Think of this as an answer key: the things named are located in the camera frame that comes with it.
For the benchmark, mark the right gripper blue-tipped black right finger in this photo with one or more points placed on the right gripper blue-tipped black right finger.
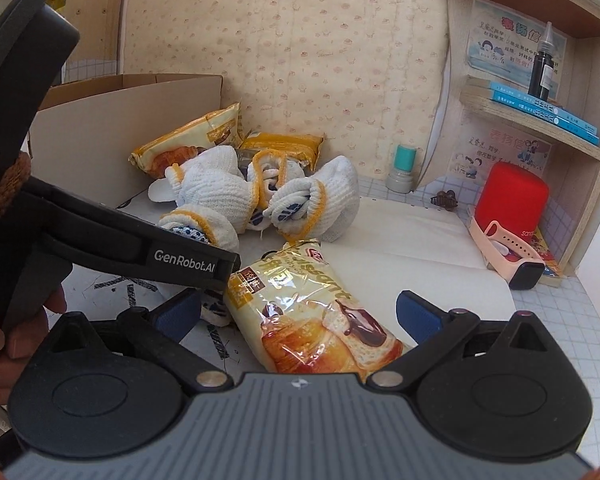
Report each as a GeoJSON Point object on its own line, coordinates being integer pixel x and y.
{"type": "Point", "coordinates": [436, 333]}

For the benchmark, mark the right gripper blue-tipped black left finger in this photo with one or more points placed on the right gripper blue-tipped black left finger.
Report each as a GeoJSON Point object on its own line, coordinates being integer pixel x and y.
{"type": "Point", "coordinates": [155, 336]}

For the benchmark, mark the white glove roll front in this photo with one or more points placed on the white glove roll front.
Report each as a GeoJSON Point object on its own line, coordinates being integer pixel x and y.
{"type": "Point", "coordinates": [202, 224]}

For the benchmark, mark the white glove roll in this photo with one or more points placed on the white glove roll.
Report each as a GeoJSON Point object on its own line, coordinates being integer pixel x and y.
{"type": "Point", "coordinates": [322, 206]}
{"type": "Point", "coordinates": [268, 171]}
{"type": "Point", "coordinates": [213, 179]}
{"type": "Point", "coordinates": [202, 224]}

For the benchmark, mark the croissant snack bag front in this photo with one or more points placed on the croissant snack bag front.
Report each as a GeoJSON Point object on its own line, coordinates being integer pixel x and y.
{"type": "Point", "coordinates": [297, 318]}

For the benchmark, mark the croissant snack bag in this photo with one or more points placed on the croissant snack bag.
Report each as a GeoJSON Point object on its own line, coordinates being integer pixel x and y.
{"type": "Point", "coordinates": [297, 318]}
{"type": "Point", "coordinates": [220, 127]}

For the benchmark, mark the person's left hand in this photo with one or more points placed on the person's left hand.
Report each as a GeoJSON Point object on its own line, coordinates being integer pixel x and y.
{"type": "Point", "coordinates": [19, 345]}

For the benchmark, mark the pink smart watch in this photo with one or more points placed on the pink smart watch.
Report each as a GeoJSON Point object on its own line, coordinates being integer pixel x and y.
{"type": "Point", "coordinates": [513, 259]}

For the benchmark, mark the open cardboard box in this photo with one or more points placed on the open cardboard box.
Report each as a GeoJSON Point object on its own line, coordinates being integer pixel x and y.
{"type": "Point", "coordinates": [85, 131]}

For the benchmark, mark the brown hair claw clip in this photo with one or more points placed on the brown hair claw clip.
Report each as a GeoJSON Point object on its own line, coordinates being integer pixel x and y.
{"type": "Point", "coordinates": [445, 199]}

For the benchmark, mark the teal capped stamp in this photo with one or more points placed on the teal capped stamp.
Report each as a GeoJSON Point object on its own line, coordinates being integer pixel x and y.
{"type": "Point", "coordinates": [400, 177]}

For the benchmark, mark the red cylindrical speaker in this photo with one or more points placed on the red cylindrical speaker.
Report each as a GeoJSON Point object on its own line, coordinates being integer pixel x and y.
{"type": "Point", "coordinates": [514, 197]}

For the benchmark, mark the white glove roll left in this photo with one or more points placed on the white glove roll left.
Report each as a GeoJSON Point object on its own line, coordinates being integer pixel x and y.
{"type": "Point", "coordinates": [213, 179]}

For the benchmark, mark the white glove roll right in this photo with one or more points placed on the white glove roll right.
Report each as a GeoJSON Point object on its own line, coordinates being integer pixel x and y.
{"type": "Point", "coordinates": [322, 206]}

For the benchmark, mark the white glove roll middle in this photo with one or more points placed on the white glove roll middle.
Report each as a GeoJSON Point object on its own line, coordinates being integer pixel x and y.
{"type": "Point", "coordinates": [268, 171]}

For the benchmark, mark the croissant snack bag back left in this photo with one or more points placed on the croissant snack bag back left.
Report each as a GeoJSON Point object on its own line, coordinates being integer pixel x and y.
{"type": "Point", "coordinates": [220, 127]}

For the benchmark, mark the orange snack bag back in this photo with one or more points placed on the orange snack bag back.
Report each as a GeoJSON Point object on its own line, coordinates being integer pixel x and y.
{"type": "Point", "coordinates": [304, 148]}

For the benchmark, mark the blue book stack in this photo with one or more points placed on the blue book stack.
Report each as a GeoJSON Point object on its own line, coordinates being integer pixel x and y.
{"type": "Point", "coordinates": [508, 96]}

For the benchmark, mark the dark dropper bottle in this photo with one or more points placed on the dark dropper bottle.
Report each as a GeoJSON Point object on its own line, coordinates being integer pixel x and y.
{"type": "Point", "coordinates": [543, 65]}

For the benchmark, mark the wooden desk shelf unit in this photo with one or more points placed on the wooden desk shelf unit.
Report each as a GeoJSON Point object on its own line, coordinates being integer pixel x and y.
{"type": "Point", "coordinates": [573, 172]}

